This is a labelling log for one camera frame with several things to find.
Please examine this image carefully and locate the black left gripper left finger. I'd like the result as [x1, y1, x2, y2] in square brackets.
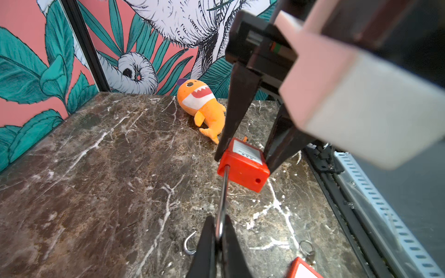
[186, 216, 217, 278]

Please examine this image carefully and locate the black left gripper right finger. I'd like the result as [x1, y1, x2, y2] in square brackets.
[221, 215, 253, 278]

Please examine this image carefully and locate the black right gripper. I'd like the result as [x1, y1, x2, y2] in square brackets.
[214, 10, 315, 173]

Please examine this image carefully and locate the red padlock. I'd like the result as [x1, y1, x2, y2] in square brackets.
[215, 138, 271, 240]
[286, 240, 323, 278]

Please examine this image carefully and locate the orange shark plush toy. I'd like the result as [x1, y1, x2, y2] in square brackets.
[177, 78, 226, 144]

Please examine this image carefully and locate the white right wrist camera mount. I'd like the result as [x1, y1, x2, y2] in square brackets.
[274, 1, 445, 170]

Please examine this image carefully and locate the black corner frame post right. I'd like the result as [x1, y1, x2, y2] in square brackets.
[61, 0, 111, 92]

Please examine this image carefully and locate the white slotted cable duct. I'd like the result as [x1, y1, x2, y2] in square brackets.
[334, 151, 445, 278]

